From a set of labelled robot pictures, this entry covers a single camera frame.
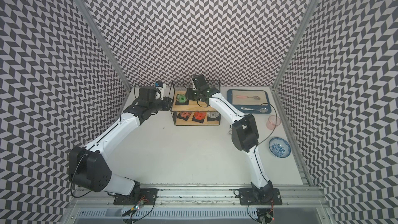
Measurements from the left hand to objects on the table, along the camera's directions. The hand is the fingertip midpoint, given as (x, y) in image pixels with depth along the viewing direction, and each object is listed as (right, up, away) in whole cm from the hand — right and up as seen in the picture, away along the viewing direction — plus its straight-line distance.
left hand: (172, 101), depth 84 cm
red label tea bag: (+4, -9, +17) cm, 20 cm away
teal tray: (+52, -4, +20) cm, 56 cm away
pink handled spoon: (+55, +3, +28) cm, 62 cm away
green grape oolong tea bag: (+4, +2, +7) cm, 8 cm away
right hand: (+7, +3, +8) cm, 11 cm away
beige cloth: (+49, 0, +27) cm, 56 cm away
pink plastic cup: (+61, -12, +14) cm, 64 cm away
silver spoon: (+56, -6, +18) cm, 59 cm away
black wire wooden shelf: (+10, -2, +4) cm, 11 cm away
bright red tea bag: (+14, -10, +17) cm, 24 cm away
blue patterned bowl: (+61, -26, +4) cm, 67 cm away
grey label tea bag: (+23, -9, +16) cm, 29 cm away
